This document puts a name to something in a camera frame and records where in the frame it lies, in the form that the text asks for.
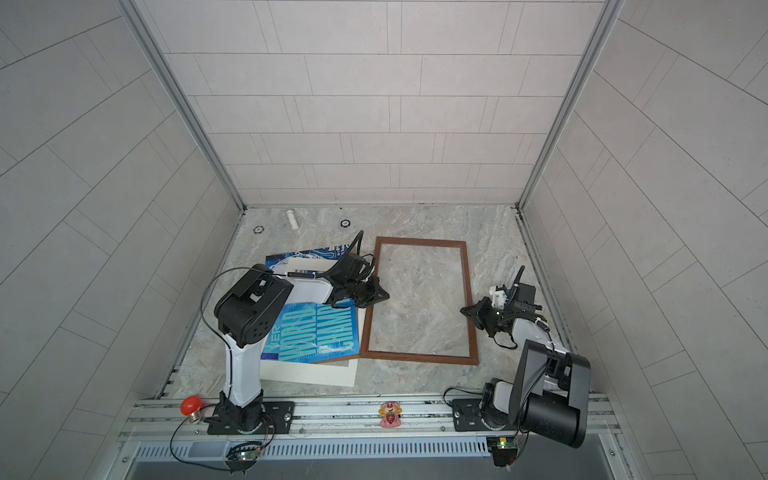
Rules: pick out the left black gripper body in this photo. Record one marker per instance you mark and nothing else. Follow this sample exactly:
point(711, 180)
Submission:
point(350, 287)

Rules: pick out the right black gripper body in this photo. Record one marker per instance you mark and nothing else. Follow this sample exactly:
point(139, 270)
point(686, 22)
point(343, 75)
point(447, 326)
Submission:
point(496, 320)

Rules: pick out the brown wooden picture frame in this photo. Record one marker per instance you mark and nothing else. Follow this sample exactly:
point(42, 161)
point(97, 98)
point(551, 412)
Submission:
point(429, 282)

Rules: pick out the blue poster photo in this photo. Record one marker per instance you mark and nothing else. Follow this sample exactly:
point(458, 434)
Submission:
point(312, 332)

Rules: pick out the cream white mat board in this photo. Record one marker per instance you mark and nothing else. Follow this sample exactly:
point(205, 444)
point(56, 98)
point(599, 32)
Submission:
point(340, 374)

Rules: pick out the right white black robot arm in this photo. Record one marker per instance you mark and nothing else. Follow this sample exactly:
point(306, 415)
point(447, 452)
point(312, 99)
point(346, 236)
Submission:
point(549, 395)

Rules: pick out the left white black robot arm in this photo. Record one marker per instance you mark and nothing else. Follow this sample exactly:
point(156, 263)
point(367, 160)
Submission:
point(248, 311)

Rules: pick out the brown cardboard backing board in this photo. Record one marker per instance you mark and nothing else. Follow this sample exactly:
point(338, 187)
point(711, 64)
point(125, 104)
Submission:
point(345, 359)

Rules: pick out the white cylinder tube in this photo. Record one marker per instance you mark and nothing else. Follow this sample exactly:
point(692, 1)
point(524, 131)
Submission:
point(292, 219)

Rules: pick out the pink toy figure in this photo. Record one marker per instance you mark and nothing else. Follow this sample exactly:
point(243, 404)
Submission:
point(390, 413)

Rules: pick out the right green circuit board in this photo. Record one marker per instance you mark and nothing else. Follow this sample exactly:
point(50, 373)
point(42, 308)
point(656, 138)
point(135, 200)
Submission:
point(503, 451)

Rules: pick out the green circuit board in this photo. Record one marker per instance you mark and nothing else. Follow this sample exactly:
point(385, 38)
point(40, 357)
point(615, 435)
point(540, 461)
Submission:
point(503, 451)
point(240, 458)

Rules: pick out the left green circuit board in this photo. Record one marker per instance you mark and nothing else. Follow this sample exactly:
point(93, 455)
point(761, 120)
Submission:
point(240, 458)

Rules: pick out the red emergency stop button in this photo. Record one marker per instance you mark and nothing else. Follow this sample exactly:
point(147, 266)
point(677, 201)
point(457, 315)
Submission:
point(191, 408)

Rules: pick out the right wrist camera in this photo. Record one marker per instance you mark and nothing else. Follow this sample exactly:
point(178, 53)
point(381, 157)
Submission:
point(498, 296)

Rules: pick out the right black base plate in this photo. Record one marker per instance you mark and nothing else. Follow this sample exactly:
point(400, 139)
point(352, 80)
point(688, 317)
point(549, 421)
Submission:
point(474, 414)

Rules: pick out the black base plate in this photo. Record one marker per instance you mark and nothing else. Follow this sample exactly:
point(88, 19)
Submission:
point(271, 417)
point(474, 414)

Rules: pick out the white vented cable duct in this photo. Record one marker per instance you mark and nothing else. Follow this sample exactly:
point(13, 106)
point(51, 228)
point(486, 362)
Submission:
point(323, 448)

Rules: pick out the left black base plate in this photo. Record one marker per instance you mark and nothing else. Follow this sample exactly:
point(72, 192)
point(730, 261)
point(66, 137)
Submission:
point(271, 417)

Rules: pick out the aluminium front rail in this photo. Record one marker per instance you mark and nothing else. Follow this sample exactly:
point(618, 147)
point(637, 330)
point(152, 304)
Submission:
point(314, 417)

